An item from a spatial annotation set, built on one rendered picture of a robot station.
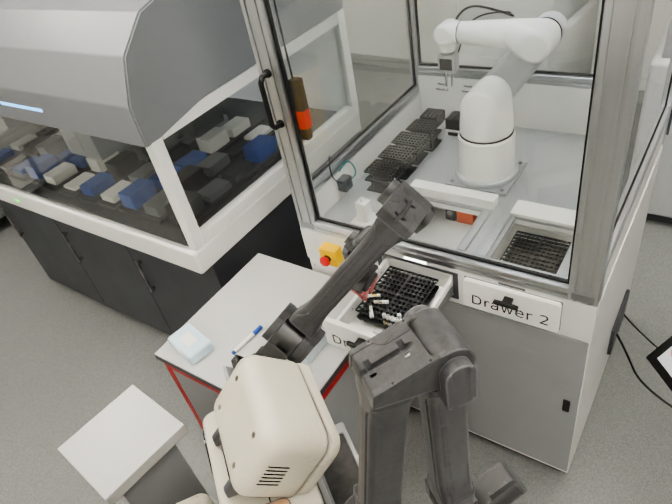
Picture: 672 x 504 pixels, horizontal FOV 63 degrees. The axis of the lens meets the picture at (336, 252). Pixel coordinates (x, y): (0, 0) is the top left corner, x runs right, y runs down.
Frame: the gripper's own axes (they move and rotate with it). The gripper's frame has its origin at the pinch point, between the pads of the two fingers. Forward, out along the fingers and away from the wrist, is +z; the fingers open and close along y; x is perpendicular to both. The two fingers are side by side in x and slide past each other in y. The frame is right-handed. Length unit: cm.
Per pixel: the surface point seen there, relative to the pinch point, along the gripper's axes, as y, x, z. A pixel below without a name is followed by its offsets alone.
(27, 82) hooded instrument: 2, 133, -56
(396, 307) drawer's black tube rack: 6.1, -4.6, 11.5
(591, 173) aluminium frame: 30, -52, -35
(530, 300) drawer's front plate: 21.5, -41.2, 8.0
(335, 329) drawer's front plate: -11.9, 5.2, 5.3
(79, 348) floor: -41, 192, 93
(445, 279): 23.2, -12.9, 13.1
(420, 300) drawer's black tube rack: 9.7, -11.7, 8.6
